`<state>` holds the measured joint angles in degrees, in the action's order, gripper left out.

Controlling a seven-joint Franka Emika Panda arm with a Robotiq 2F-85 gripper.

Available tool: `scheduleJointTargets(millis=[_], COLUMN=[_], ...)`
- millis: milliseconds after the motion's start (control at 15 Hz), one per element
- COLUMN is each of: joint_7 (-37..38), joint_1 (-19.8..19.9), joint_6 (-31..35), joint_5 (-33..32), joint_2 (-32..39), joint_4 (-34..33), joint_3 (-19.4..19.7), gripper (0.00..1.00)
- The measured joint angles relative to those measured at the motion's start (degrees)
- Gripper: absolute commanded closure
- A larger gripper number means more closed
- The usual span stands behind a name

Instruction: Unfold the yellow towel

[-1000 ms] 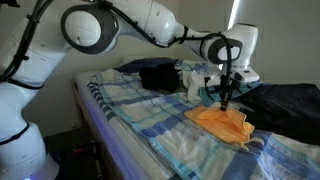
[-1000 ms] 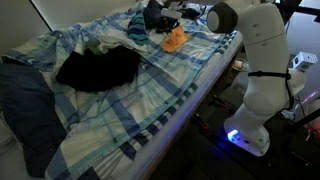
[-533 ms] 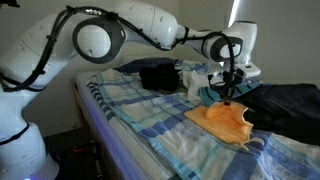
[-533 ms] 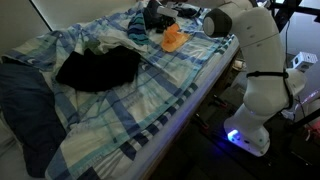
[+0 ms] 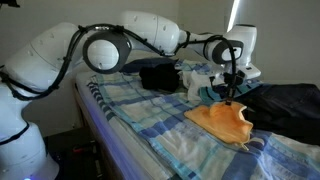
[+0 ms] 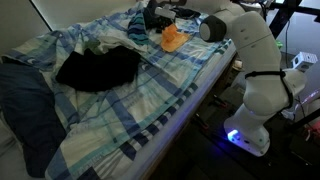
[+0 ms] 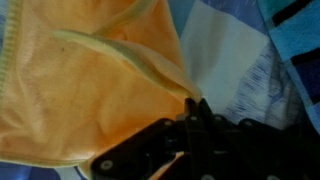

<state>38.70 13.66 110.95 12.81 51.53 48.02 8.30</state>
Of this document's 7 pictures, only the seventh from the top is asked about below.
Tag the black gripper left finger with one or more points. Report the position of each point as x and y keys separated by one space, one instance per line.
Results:
x=150 y=150

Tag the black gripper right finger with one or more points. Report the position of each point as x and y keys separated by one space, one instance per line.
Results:
x=260 y=153

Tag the teal navy striped cloth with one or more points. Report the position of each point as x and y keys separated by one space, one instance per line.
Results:
x=296 y=40

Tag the yellow towel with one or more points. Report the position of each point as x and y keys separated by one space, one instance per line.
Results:
x=83 y=100

